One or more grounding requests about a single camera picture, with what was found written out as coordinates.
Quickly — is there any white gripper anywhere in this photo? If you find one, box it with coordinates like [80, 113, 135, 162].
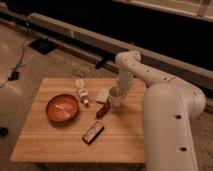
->
[116, 69, 134, 97]

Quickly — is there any white ceramic cup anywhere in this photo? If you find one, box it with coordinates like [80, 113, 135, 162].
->
[109, 86, 125, 107]

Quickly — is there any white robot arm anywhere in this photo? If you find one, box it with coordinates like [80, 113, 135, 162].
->
[115, 51, 206, 171]

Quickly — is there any orange ceramic bowl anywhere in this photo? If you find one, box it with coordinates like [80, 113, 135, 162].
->
[46, 94, 79, 122]

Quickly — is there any white sponge block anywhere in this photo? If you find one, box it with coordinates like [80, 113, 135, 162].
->
[96, 88, 109, 103]

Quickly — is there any dark red chili sachet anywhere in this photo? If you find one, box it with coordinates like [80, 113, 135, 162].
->
[96, 101, 110, 119]

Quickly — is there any white tube bottle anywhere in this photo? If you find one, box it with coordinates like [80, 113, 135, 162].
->
[75, 79, 90, 106]

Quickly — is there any wooden table board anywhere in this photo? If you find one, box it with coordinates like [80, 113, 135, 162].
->
[11, 78, 146, 163]

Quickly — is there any black floor plate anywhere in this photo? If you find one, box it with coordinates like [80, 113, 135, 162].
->
[29, 38, 56, 55]

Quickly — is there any long grey floor rail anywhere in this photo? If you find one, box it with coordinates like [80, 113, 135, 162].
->
[0, 7, 213, 113]

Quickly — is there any black cable with plug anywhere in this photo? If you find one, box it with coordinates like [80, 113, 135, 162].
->
[7, 19, 32, 82]

